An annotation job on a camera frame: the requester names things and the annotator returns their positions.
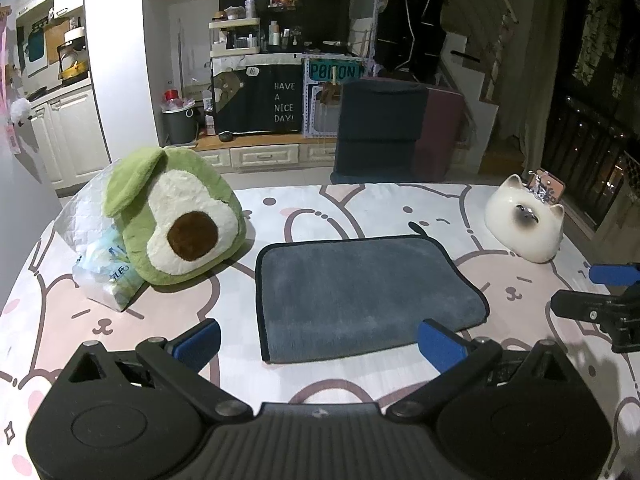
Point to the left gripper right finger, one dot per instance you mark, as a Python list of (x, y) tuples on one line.
[(441, 347)]

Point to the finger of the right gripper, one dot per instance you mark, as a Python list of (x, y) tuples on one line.
[(615, 274), (586, 307)]

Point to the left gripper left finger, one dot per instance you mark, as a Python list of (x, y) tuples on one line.
[(196, 347)]

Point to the purple and grey towel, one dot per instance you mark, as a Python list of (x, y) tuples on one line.
[(331, 299)]

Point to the white cat ceramic holder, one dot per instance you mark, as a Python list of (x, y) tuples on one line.
[(520, 220)]

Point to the clear plastic tissue pack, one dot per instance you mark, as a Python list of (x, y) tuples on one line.
[(102, 268)]

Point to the green avocado plush toy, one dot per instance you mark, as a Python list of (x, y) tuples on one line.
[(177, 217)]

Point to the cartoon rabbit tablecloth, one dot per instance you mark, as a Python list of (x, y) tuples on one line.
[(91, 393)]

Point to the black computer mouse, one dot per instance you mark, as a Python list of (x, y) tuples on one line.
[(225, 136)]

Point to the maroon cushion chair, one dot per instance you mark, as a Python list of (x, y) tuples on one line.
[(434, 149)]

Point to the grey trash bin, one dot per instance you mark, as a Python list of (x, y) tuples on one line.
[(181, 124)]

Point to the white drawer cabinet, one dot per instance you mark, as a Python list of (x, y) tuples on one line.
[(265, 152)]

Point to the dark blue chair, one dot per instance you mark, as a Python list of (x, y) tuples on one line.
[(380, 122)]

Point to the white kitchen cabinets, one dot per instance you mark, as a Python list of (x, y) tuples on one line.
[(69, 135)]

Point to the black have a nice day cloth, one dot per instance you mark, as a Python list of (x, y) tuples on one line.
[(259, 99)]

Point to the teal poison sign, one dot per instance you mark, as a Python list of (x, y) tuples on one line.
[(325, 70)]

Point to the black hanging jacket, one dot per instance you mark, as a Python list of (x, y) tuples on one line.
[(409, 40)]

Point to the white two tier shelf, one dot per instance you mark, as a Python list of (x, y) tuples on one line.
[(234, 37)]

